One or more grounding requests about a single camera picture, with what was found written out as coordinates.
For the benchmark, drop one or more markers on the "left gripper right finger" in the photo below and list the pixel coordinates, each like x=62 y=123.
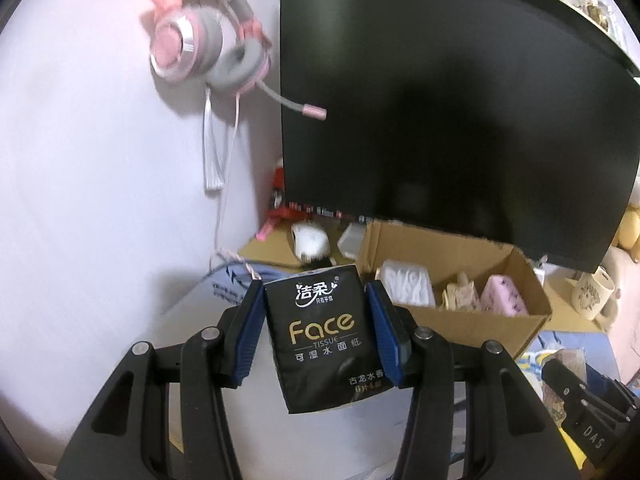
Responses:
x=509 y=434

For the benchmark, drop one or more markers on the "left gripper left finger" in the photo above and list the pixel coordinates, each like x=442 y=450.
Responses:
x=124 y=434

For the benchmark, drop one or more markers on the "cream plastic hair claw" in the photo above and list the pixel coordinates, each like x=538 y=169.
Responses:
x=461 y=295

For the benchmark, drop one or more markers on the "pink kuromi pouch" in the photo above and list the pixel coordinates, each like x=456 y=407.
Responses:
x=501 y=296

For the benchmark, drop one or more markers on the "black Face tissue pack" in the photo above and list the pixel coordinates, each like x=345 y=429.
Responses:
x=323 y=340

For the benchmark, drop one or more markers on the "yellow blue patterned cloth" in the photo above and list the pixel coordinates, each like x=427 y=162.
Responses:
x=531 y=363

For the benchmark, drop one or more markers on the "blue gaming mouse mat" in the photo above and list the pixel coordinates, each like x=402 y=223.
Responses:
x=357 y=441

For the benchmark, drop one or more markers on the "cream printed mug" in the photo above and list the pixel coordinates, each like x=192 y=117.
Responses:
x=591 y=293

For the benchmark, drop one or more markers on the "yellow and white plush toy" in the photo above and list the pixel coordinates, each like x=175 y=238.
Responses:
x=628 y=231

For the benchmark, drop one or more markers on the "brown cardboard box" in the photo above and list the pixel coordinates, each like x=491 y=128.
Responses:
x=445 y=256

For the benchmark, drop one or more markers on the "pink pen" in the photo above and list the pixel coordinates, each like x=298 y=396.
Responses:
x=264 y=231

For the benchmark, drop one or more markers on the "small white card stand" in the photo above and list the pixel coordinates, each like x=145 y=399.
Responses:
x=350 y=240

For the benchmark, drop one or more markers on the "white computer mouse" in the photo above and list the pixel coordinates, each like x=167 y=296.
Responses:
x=310 y=241

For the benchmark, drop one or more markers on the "red figurine toy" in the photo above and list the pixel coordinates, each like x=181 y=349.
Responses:
x=277 y=209

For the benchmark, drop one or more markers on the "white hanging tassel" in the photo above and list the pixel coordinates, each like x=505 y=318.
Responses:
x=212 y=172

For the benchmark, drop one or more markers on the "black computer monitor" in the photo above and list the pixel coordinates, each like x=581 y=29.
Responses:
x=511 y=120

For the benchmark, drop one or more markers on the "pink cat-ear headset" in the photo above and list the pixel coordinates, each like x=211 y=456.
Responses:
x=221 y=41

